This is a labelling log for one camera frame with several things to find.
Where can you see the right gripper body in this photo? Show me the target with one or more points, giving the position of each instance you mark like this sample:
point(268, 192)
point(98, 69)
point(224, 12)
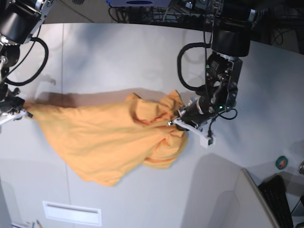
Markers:
point(9, 100)

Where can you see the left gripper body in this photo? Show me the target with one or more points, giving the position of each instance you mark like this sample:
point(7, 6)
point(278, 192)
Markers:
point(199, 111)

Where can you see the orange t-shirt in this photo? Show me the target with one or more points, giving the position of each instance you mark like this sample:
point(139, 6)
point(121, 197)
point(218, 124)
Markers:
point(103, 143)

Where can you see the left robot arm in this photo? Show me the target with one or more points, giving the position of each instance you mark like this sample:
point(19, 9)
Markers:
point(229, 41)

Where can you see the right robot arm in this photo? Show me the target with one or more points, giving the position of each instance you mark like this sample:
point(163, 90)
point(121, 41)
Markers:
point(19, 21)

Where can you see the green tape roll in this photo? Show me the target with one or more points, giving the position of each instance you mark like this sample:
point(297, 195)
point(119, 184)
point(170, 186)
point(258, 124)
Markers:
point(281, 162)

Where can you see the black keyboard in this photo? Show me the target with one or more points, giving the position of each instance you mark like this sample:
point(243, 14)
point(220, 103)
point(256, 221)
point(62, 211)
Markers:
point(274, 192)

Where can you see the pencil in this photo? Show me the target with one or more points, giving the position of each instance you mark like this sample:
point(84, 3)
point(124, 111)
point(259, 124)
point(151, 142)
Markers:
point(39, 224)

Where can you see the white rectangular tray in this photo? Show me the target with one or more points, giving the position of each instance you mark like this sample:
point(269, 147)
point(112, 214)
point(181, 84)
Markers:
point(72, 214)

